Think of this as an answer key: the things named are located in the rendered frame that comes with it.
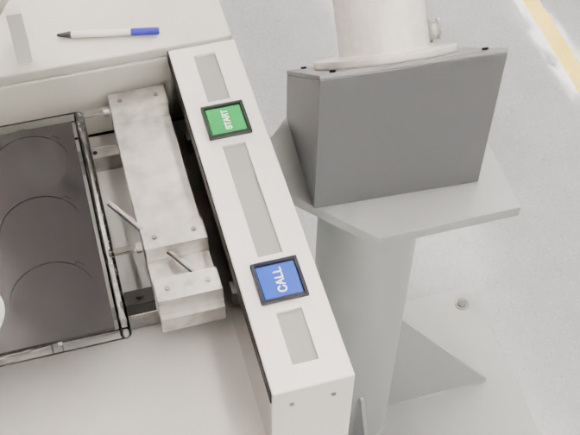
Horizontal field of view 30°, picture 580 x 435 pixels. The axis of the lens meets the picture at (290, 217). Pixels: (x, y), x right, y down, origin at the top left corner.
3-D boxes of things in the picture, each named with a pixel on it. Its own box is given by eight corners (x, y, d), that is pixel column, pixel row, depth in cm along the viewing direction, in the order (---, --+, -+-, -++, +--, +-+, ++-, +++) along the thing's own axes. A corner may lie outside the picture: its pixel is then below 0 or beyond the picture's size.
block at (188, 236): (147, 263, 136) (144, 249, 133) (141, 242, 138) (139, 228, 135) (209, 249, 137) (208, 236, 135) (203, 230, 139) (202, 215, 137)
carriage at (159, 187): (162, 333, 133) (160, 320, 131) (111, 122, 154) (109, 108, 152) (226, 318, 134) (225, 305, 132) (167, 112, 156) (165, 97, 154)
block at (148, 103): (113, 125, 150) (110, 110, 148) (109, 108, 152) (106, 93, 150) (170, 115, 152) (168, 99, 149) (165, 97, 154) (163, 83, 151)
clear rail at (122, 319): (122, 342, 128) (120, 336, 127) (73, 116, 150) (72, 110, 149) (133, 339, 128) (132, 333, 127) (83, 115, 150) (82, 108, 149)
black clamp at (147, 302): (128, 317, 131) (126, 305, 129) (124, 302, 132) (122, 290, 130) (156, 310, 131) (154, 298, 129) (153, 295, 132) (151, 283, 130)
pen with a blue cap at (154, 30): (55, 34, 148) (159, 30, 148) (56, 29, 148) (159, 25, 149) (57, 40, 148) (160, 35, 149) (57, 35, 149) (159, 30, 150)
